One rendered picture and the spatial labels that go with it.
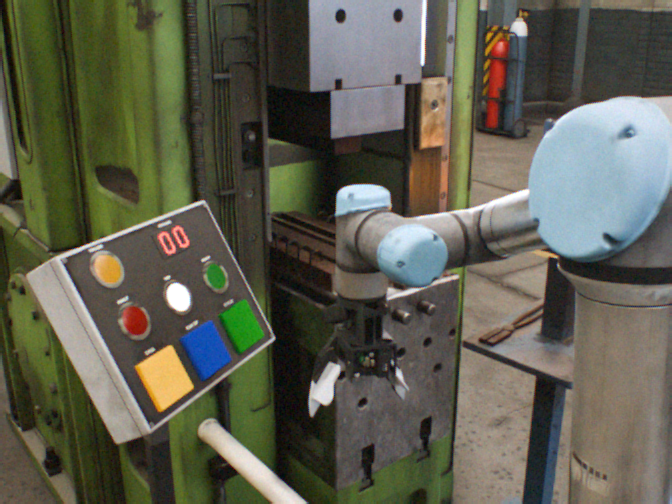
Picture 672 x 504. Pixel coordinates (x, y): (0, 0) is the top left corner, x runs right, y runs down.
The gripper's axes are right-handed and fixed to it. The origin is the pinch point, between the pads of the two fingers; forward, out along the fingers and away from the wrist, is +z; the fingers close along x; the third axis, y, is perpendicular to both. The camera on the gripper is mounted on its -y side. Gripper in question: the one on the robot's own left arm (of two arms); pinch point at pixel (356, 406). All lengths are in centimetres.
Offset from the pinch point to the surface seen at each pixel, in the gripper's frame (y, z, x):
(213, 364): -10.6, -5.5, -20.1
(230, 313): -18.8, -10.2, -15.6
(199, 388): -7.4, -3.4, -23.0
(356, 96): -47, -42, 17
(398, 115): -51, -37, 28
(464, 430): -113, 93, 86
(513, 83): -652, 29, 439
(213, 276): -22.1, -15.9, -17.6
